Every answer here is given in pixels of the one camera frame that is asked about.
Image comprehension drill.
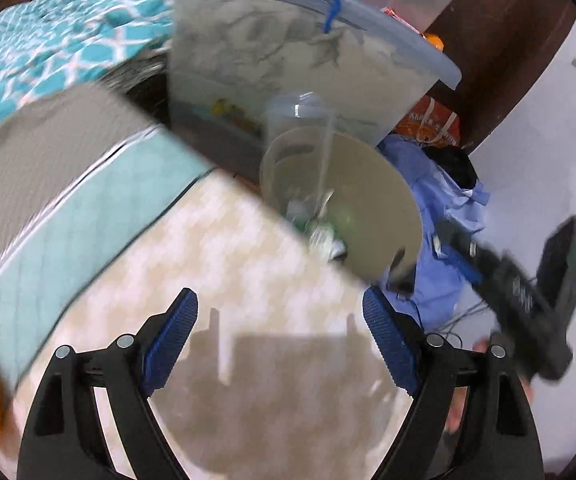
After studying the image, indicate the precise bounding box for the black cloth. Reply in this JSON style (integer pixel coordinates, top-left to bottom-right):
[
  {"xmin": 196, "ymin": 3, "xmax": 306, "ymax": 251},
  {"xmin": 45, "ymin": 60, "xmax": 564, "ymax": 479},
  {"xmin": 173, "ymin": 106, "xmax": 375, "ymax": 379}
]
[{"xmin": 425, "ymin": 145, "xmax": 479, "ymax": 188}]

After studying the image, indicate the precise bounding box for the orange bag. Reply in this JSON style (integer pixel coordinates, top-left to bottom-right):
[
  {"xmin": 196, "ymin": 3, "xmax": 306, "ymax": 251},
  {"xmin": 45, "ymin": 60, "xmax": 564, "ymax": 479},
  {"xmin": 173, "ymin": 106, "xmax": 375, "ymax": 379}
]
[{"xmin": 393, "ymin": 97, "xmax": 461, "ymax": 148}]

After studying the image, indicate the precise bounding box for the dark wooden wardrobe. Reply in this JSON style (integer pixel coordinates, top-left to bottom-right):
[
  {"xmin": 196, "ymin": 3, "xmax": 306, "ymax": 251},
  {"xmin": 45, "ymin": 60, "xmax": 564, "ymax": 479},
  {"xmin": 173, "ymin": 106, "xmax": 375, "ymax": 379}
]
[{"xmin": 420, "ymin": 0, "xmax": 576, "ymax": 153}]

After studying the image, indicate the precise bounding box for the beige round trash bin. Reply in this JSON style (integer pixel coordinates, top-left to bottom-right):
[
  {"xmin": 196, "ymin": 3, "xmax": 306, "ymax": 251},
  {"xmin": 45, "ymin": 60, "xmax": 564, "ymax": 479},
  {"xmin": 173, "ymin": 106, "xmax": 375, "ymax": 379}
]
[{"xmin": 259, "ymin": 127, "xmax": 424, "ymax": 281}]

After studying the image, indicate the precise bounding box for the teal patterned quilt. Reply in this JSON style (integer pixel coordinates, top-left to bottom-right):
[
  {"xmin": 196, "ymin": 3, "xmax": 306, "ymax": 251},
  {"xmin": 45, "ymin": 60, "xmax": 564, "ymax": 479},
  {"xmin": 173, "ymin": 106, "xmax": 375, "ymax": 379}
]
[{"xmin": 0, "ymin": 0, "xmax": 179, "ymax": 146}]

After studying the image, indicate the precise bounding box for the clear plastic cup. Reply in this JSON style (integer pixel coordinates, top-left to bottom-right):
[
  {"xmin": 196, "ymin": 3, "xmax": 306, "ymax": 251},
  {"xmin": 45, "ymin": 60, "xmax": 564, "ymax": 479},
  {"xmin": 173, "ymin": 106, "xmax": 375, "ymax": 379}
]
[{"xmin": 265, "ymin": 92, "xmax": 338, "ymax": 211}]

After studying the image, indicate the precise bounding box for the person's right hand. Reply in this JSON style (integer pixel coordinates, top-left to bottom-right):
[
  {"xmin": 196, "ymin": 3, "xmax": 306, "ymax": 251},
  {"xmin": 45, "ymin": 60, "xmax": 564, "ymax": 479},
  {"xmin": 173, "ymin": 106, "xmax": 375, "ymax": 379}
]
[{"xmin": 445, "ymin": 339, "xmax": 536, "ymax": 436}]

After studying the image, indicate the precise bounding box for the pile of snack wrappers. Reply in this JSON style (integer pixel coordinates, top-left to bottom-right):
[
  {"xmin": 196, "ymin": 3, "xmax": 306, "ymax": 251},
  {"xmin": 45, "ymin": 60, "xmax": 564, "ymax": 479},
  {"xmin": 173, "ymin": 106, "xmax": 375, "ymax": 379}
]
[{"xmin": 288, "ymin": 192, "xmax": 351, "ymax": 261}]

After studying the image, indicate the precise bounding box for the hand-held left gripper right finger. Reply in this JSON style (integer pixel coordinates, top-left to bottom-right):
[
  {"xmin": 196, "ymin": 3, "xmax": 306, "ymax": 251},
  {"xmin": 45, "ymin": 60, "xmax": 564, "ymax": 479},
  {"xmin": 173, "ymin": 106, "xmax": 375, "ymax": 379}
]
[{"xmin": 362, "ymin": 287, "xmax": 544, "ymax": 480}]

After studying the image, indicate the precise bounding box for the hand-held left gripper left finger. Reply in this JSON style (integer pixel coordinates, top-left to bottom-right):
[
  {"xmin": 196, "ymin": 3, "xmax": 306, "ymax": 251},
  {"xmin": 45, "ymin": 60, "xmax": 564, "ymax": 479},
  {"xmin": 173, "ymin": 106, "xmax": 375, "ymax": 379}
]
[{"xmin": 16, "ymin": 287, "xmax": 200, "ymax": 480}]

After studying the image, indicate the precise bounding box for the beige zigzag blanket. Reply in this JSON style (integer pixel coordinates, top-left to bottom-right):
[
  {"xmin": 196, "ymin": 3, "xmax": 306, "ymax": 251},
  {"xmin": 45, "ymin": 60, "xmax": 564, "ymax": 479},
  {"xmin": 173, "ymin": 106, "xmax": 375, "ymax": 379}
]
[{"xmin": 0, "ymin": 82, "xmax": 419, "ymax": 480}]

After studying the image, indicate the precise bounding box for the blue jacket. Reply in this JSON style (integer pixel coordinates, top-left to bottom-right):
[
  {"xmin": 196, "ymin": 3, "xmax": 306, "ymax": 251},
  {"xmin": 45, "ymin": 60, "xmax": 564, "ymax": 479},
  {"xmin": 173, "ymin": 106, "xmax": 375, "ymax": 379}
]
[{"xmin": 378, "ymin": 132, "xmax": 491, "ymax": 326}]

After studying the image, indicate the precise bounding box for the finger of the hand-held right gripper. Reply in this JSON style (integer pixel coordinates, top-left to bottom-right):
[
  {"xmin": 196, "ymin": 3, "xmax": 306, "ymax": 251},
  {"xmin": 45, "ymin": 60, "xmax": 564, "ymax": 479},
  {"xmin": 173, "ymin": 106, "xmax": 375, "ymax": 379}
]
[
  {"xmin": 437, "ymin": 229, "xmax": 494, "ymax": 288},
  {"xmin": 388, "ymin": 246, "xmax": 420, "ymax": 295}
]

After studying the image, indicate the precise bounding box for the large translucent storage tub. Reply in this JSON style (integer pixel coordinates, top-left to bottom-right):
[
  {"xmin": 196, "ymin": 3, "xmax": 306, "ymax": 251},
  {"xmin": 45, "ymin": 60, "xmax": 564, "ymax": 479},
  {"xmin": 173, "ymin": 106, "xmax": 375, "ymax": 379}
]
[{"xmin": 160, "ymin": 0, "xmax": 463, "ymax": 186}]

